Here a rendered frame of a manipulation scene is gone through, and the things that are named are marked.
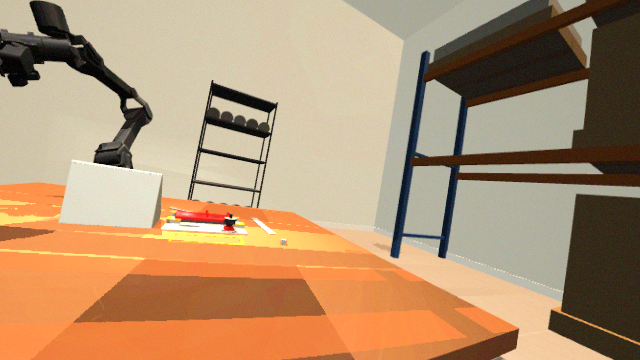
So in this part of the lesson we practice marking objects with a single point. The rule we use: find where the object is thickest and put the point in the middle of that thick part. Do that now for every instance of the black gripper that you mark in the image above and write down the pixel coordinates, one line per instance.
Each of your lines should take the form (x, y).
(28, 38)

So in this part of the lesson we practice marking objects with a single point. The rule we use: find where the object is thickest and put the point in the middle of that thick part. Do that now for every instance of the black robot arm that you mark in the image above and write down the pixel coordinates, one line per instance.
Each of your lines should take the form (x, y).
(50, 19)

